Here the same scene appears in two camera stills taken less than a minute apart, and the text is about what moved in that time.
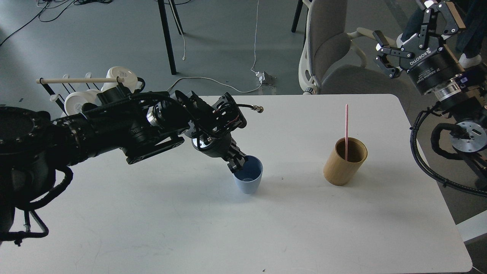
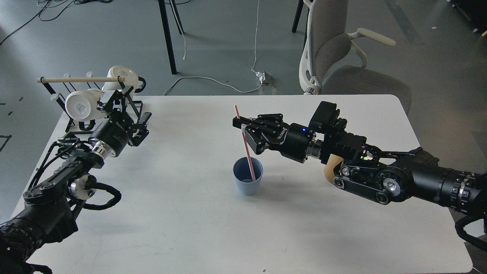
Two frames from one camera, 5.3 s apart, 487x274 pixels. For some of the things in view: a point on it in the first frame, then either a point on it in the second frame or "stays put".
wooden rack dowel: [54, 80] stays put
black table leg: [162, 8] stays put
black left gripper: [221, 145] to [115, 131]
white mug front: [74, 102] stays put
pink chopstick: [346, 140] to [245, 144]
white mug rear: [130, 78] stays put
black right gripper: [435, 69] to [293, 140]
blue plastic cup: [247, 179] stays put
